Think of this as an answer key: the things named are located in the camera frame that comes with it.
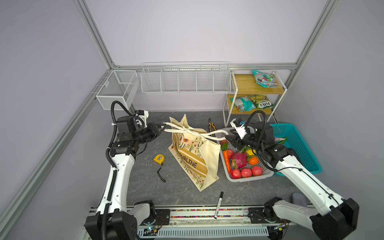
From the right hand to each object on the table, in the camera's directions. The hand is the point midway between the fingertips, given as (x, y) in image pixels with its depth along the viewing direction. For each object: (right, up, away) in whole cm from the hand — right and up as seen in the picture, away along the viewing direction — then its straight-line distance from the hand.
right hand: (229, 133), depth 75 cm
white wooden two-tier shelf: (+26, +27, +31) cm, 48 cm away
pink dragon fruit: (+7, -15, +9) cm, 19 cm away
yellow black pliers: (-6, +2, +34) cm, 35 cm away
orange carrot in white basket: (+1, -13, +14) cm, 19 cm away
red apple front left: (+5, -23, +8) cm, 25 cm away
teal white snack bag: (+15, +19, +24) cm, 34 cm away
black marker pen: (-3, -34, +6) cm, 35 cm away
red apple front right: (+17, -22, +8) cm, 29 cm away
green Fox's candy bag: (+28, +20, +26) cm, 43 cm away
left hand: (-31, +3, -4) cm, 32 cm away
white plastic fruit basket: (-4, -1, -1) cm, 4 cm away
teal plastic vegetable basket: (+47, -6, +21) cm, 52 cm away
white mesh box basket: (-69, +31, +27) cm, 80 cm away
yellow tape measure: (-40, -17, +18) cm, 47 cm away
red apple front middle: (+11, -22, +8) cm, 26 cm away
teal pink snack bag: (+24, +31, +12) cm, 41 cm away
